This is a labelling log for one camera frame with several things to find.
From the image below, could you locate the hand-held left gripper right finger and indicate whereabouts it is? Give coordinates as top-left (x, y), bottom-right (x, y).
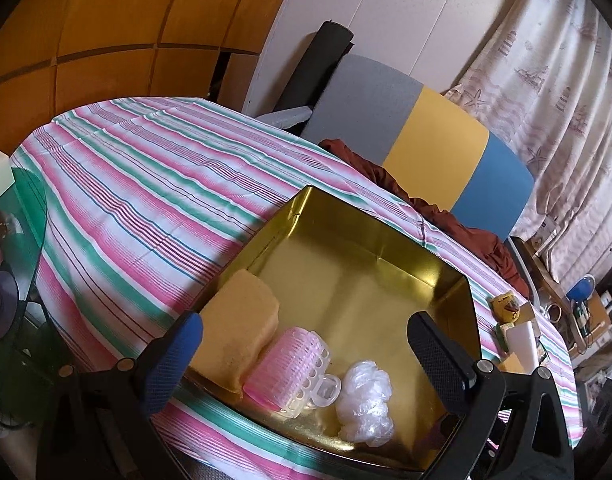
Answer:
top-left (407, 311), bottom-right (575, 480)

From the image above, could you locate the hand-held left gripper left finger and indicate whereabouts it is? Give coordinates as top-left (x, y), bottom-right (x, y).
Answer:
top-left (36, 310), bottom-right (204, 480)

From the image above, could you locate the gold metal tin box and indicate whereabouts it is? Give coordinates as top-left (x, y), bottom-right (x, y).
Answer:
top-left (178, 185), bottom-right (482, 473)

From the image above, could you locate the yellow sponge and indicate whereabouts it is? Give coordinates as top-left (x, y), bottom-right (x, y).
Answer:
top-left (191, 268), bottom-right (281, 395)

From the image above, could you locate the crumpled clear plastic bag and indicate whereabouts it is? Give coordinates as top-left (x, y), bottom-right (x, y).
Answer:
top-left (335, 359), bottom-right (396, 443)

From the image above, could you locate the beige cardboard box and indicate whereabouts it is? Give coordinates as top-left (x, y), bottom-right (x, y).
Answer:
top-left (506, 321), bottom-right (545, 374)

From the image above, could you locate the yellow snack bag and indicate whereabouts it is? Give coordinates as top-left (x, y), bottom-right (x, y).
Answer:
top-left (491, 291), bottom-right (523, 323)

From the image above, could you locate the pink hair roller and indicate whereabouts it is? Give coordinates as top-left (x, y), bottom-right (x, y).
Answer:
top-left (243, 326), bottom-right (332, 413)

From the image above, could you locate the clear plastic hair clip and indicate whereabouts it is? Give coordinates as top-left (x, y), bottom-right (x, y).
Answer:
top-left (281, 347), bottom-right (343, 420)

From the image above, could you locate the dark red cloth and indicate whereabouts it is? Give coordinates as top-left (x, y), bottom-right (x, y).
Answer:
top-left (318, 137), bottom-right (532, 301)

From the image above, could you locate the wooden desk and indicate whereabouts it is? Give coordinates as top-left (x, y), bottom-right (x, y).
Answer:
top-left (516, 237), bottom-right (604, 356)

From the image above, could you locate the pink green striped tablecloth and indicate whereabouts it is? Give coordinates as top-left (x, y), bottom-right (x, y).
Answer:
top-left (11, 96), bottom-right (584, 480)

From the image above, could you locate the green glass side table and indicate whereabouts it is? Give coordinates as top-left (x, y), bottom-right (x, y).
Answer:
top-left (0, 165), bottom-right (84, 431)

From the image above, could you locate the grey yellow blue chair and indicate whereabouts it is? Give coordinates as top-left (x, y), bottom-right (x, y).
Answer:
top-left (301, 54), bottom-right (537, 306)

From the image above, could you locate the pale speckled pad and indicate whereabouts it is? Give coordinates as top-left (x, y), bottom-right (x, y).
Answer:
top-left (256, 106), bottom-right (313, 129)

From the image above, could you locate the pale printed curtain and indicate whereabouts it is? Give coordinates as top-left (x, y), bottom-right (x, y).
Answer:
top-left (443, 0), bottom-right (612, 286)

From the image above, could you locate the black rolled mat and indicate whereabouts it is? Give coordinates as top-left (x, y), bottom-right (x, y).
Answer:
top-left (273, 20), bottom-right (354, 121)

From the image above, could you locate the orange wooden wardrobe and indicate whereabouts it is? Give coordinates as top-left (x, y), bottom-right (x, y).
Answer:
top-left (0, 0), bottom-right (307, 156)

